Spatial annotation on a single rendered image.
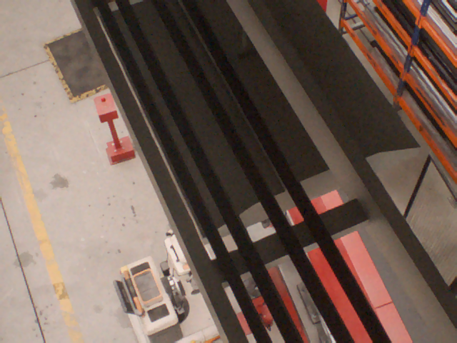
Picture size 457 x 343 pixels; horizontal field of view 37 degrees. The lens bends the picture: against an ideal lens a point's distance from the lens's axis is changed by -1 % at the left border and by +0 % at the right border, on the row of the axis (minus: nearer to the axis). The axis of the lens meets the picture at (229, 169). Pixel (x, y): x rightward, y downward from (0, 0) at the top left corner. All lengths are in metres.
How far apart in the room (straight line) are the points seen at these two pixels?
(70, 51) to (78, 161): 1.37
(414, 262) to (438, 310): 0.04
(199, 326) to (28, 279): 1.62
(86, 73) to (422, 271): 6.76
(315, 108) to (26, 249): 5.81
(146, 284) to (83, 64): 3.04
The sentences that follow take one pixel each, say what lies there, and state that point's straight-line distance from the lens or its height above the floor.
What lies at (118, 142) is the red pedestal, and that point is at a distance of 6.35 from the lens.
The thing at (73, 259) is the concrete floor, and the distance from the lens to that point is 6.12.
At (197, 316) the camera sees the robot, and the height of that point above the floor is 0.28.
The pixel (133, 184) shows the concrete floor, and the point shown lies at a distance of 6.35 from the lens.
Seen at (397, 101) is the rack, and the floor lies 0.30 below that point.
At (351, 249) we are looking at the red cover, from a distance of 3.48.
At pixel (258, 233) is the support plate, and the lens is 4.92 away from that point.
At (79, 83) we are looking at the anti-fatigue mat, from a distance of 7.10.
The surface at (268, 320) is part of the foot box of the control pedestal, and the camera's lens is 5.61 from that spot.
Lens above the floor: 5.46
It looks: 59 degrees down
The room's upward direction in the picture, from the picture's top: 4 degrees counter-clockwise
